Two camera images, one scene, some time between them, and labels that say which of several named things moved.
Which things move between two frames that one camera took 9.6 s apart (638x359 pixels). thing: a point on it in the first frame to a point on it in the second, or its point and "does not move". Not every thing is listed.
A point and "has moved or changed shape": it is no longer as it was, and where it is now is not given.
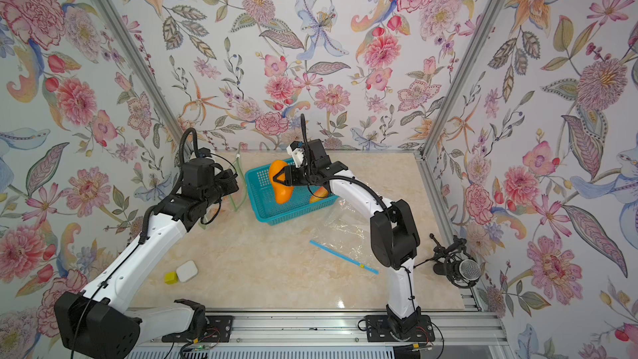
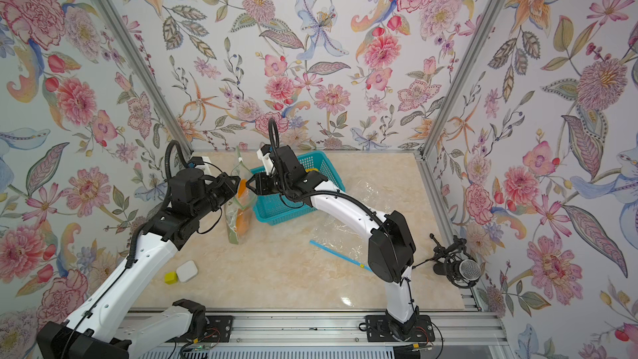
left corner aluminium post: (134, 50) does not move
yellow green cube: (171, 277) does not move
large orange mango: (282, 192) has moved or changed shape
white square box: (187, 271) does not move
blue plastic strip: (345, 233) does not move
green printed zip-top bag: (238, 198) has moved or changed shape
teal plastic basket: (264, 203) does not move
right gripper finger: (293, 179) to (258, 180)
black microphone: (462, 268) does not move
